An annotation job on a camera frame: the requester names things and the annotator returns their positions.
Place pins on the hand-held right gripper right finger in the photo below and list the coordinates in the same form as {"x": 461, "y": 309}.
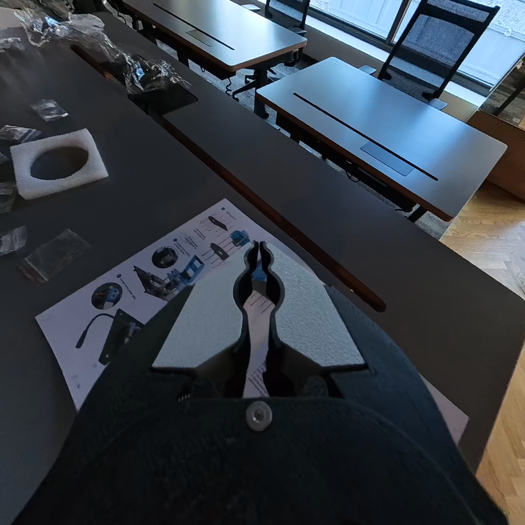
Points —
{"x": 320, "y": 328}

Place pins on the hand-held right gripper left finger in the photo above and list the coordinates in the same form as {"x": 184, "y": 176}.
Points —
{"x": 201, "y": 328}

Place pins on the robot arm instruction booklet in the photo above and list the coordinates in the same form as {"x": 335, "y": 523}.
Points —
{"x": 123, "y": 266}

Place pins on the clear zip bag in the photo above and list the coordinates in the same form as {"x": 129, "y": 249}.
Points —
{"x": 53, "y": 256}

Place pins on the empty black desk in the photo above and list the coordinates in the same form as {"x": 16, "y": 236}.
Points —
{"x": 369, "y": 115}
{"x": 229, "y": 33}

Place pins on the white foam square with hole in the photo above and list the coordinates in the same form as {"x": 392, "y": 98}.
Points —
{"x": 24, "y": 180}

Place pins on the mirrored wooden cabinet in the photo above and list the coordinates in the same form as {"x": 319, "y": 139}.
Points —
{"x": 508, "y": 164}

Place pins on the scattered small screw bags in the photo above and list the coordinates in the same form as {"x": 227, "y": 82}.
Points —
{"x": 49, "y": 110}

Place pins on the crumpled clear plastic wrap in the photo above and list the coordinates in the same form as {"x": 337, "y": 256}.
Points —
{"x": 123, "y": 61}

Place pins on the black mesh office chair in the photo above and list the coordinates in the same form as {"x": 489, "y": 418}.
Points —
{"x": 434, "y": 37}
{"x": 287, "y": 10}

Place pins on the large glass window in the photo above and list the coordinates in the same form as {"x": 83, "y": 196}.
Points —
{"x": 361, "y": 16}

